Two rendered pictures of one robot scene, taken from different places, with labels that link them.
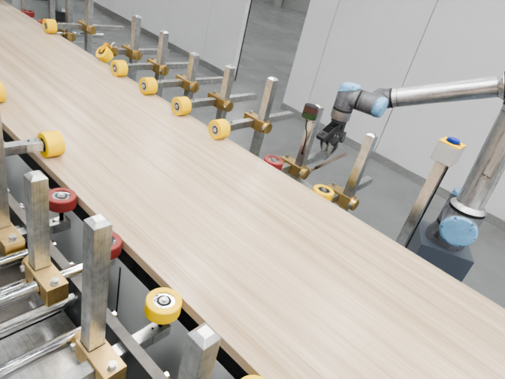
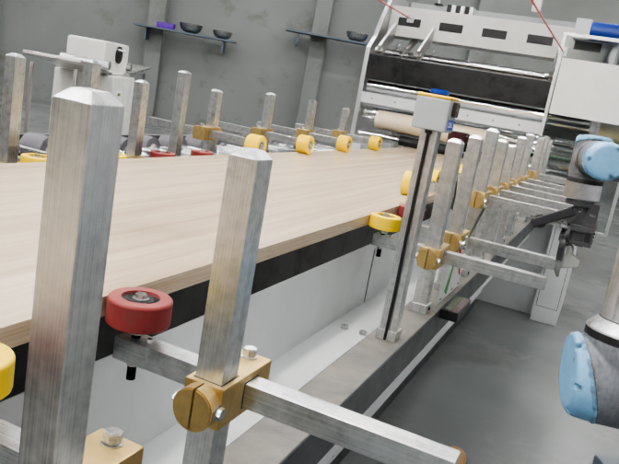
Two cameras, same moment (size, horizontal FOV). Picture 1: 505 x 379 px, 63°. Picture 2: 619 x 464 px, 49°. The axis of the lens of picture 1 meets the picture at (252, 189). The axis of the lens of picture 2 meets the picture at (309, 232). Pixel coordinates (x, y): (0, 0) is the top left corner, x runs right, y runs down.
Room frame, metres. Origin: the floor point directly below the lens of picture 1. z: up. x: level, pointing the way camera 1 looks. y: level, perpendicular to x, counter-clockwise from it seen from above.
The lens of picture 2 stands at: (0.79, -1.90, 1.20)
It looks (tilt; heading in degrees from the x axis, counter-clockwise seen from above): 12 degrees down; 77
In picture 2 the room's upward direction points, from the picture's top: 10 degrees clockwise
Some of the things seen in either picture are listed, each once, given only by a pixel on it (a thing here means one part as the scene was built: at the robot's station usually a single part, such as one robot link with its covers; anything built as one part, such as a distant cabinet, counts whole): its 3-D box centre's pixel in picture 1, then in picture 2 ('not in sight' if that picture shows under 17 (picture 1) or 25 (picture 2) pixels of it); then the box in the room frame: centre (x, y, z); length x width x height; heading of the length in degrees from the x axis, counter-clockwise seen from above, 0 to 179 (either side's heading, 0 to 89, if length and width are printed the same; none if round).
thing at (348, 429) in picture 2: not in sight; (271, 401); (0.94, -1.19, 0.84); 0.44 x 0.03 x 0.04; 145
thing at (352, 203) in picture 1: (341, 197); (433, 255); (1.47, -0.35, 0.84); 0.14 x 0.06 x 0.05; 55
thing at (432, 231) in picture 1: (449, 231); not in sight; (1.77, -0.98, 0.65); 0.19 x 0.19 x 0.10
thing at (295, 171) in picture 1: (294, 167); (453, 239); (1.61, -0.15, 0.85); 0.14 x 0.06 x 0.05; 55
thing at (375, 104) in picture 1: (372, 104); (605, 161); (1.82, -0.41, 1.14); 0.12 x 0.12 x 0.09; 68
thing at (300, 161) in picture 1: (301, 158); (457, 221); (1.60, -0.17, 0.90); 0.04 x 0.04 x 0.48; 55
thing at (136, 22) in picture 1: (133, 59); (518, 187); (2.32, 0.85, 0.92); 0.04 x 0.04 x 0.48; 55
